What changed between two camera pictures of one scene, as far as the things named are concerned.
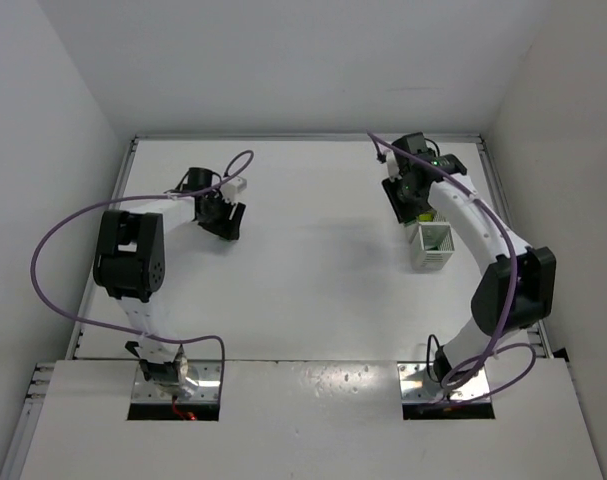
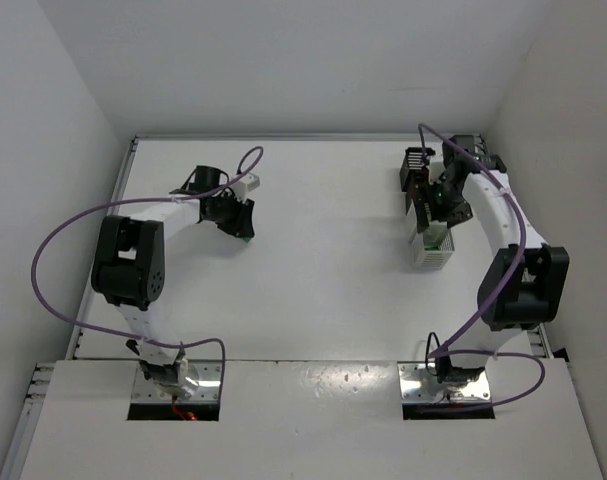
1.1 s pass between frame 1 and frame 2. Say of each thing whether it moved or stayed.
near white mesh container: stayed
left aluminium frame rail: stayed
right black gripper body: moved
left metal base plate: stayed
